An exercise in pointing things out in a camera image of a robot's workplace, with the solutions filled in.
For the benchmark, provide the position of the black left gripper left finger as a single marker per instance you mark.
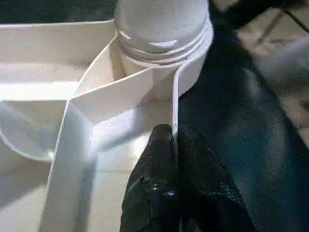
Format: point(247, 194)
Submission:
point(152, 188)

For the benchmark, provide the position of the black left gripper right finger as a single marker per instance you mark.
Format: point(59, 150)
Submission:
point(210, 193)

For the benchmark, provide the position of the white plastic table leg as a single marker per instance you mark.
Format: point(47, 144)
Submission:
point(161, 24)

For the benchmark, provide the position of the white plastic table top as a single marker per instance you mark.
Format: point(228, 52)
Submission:
point(48, 58)

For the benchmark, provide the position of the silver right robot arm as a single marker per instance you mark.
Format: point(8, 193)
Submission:
point(287, 63)

